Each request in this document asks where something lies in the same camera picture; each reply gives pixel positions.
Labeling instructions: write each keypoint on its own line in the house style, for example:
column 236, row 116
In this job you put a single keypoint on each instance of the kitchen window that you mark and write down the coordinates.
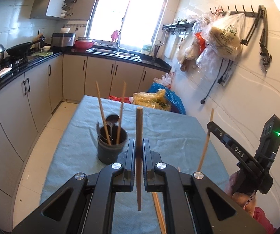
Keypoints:
column 130, row 17

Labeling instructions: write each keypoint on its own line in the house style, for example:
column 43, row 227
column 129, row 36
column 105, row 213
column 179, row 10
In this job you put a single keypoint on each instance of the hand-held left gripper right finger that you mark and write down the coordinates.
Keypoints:
column 146, row 156

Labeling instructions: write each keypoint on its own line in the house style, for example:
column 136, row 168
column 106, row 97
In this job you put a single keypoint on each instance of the hanging plastic bags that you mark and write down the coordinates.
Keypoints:
column 191, row 48

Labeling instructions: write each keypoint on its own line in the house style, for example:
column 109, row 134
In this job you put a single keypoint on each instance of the small white bowl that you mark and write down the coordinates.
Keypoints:
column 46, row 48

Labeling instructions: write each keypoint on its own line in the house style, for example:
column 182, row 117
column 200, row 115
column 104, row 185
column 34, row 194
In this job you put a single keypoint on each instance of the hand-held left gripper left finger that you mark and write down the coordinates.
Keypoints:
column 130, row 156

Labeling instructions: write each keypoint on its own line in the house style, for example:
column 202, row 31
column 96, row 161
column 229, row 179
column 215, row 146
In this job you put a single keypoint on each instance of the beige upper kitchen cabinets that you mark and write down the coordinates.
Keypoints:
column 54, row 4

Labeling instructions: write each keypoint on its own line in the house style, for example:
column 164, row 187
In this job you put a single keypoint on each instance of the green and white box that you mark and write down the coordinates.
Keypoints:
column 146, row 49

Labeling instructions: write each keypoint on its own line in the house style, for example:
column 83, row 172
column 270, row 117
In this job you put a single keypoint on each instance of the person's right hand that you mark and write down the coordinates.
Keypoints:
column 240, row 199

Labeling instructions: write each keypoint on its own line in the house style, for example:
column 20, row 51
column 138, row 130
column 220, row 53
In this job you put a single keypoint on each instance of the black gas stove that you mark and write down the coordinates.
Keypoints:
column 15, row 64

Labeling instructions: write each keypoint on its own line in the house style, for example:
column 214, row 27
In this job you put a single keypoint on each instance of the cup of dark chopsticks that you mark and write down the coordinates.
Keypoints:
column 155, row 52

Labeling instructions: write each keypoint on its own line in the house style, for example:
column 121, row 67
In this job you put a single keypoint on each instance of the steel kitchen sink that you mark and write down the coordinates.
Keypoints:
column 100, row 51

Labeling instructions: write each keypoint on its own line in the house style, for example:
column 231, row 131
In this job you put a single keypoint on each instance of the chrome faucet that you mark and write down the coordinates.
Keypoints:
column 118, row 45

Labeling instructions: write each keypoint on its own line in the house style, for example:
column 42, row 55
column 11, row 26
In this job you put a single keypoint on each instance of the red cloth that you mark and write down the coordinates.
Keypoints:
column 115, row 35

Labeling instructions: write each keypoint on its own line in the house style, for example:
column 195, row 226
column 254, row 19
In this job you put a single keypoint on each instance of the white plastic bag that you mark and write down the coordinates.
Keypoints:
column 163, row 79

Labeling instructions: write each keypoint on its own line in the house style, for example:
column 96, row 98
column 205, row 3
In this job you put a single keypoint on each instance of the black hook rail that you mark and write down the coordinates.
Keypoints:
column 247, row 13

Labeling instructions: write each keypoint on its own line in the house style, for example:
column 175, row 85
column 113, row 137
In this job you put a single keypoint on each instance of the blue plastic bag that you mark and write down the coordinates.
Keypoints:
column 176, row 102

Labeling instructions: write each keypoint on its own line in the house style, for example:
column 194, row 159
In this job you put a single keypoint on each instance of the stacked metal bowls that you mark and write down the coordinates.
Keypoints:
column 83, row 39

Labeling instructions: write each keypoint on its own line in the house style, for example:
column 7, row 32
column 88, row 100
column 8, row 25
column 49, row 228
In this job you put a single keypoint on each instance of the green vegetables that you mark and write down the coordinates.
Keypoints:
column 41, row 53

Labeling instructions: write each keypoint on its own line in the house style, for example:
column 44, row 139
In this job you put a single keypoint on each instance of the red basin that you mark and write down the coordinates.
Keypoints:
column 83, row 45

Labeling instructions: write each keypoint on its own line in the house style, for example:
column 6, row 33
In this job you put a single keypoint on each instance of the person's right forearm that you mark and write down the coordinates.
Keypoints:
column 264, row 221

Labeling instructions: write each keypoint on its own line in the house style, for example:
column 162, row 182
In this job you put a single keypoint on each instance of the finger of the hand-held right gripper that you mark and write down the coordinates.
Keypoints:
column 219, row 134

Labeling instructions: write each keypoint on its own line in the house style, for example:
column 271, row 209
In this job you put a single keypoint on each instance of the beige lower kitchen cabinets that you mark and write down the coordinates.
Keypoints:
column 32, row 97

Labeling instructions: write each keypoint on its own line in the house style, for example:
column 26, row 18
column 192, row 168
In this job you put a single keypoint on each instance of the dish rack with bowls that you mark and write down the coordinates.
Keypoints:
column 63, row 12

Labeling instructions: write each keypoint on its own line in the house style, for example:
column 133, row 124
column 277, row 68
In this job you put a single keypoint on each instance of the black wok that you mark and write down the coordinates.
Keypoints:
column 18, row 50

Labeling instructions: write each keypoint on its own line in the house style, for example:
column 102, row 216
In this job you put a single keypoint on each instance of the beige kitchen cabinets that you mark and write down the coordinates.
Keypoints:
column 54, row 4
column 32, row 97

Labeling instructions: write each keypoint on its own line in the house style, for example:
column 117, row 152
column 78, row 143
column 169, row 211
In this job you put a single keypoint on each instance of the black kitchen countertop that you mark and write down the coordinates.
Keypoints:
column 154, row 63

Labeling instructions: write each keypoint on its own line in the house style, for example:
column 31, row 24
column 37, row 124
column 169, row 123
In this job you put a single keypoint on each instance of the metal spoon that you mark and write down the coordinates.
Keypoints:
column 112, row 120

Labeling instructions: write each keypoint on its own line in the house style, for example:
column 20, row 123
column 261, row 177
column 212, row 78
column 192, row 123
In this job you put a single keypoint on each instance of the black wall shelf rack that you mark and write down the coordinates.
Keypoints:
column 176, row 25

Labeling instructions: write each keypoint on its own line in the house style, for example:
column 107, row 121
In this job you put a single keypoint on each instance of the dark grey utensil holder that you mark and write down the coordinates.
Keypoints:
column 110, row 154

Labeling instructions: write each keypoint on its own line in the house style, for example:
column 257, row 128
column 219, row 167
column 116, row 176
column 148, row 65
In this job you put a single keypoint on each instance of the red plastic bag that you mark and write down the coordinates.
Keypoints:
column 118, row 99

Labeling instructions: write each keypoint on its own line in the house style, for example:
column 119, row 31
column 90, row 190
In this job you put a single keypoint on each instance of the silver countertop appliance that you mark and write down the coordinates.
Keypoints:
column 63, row 41

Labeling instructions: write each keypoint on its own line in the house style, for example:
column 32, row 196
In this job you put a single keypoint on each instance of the white tray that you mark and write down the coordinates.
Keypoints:
column 2, row 73

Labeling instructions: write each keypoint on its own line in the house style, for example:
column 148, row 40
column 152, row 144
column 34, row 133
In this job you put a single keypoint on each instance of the yellow plastic bag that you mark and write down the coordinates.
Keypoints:
column 149, row 100

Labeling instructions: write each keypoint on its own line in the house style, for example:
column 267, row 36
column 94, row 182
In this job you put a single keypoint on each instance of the tan wooden chopstick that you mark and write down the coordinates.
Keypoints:
column 102, row 107
column 139, row 126
column 160, row 214
column 121, row 107
column 204, row 148

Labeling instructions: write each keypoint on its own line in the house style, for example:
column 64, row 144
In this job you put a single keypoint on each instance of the large clear bag of bread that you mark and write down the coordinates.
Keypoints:
column 224, row 36

